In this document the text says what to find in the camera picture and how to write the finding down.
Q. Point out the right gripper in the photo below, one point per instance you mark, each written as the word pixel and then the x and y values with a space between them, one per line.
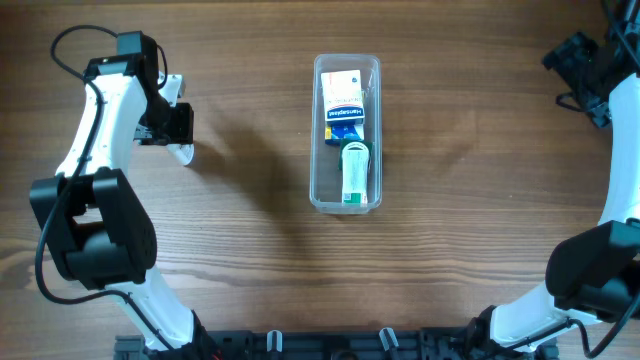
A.
pixel 565 59

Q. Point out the blue yellow VapoDrops box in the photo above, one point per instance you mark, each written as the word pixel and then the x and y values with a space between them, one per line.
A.
pixel 344 117

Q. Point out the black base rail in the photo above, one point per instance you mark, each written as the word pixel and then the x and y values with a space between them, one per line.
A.
pixel 425 344

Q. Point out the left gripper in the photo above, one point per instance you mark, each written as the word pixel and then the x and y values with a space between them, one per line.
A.
pixel 181 123

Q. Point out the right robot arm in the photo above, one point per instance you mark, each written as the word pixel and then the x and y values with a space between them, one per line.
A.
pixel 592 279

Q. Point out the white Hansaplast plaster box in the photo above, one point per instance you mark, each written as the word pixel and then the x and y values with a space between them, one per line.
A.
pixel 340 82

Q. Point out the dark green round-label box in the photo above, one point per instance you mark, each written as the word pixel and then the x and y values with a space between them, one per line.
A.
pixel 355 155

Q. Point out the white green medicine box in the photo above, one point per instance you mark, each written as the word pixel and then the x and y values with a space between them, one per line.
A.
pixel 354 187

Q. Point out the clear plastic container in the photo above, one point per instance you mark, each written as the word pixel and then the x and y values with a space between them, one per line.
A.
pixel 325 177

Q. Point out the white spray bottle clear cap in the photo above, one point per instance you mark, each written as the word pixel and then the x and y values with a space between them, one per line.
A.
pixel 184 154

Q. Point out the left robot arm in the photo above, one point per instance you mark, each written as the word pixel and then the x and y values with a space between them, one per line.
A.
pixel 92 223

